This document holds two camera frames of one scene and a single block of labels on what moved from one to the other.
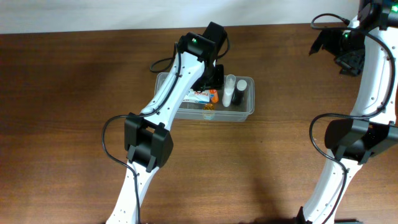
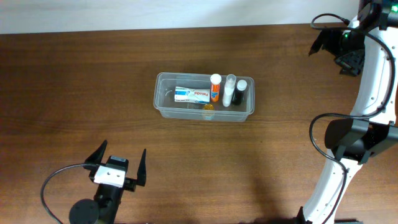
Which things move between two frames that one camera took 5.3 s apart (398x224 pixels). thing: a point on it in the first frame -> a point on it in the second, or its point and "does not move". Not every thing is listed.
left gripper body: [214, 79] -> [130, 182]
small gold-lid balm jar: [208, 111] does not move
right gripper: [337, 48] does not move
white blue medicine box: [193, 96] does not move
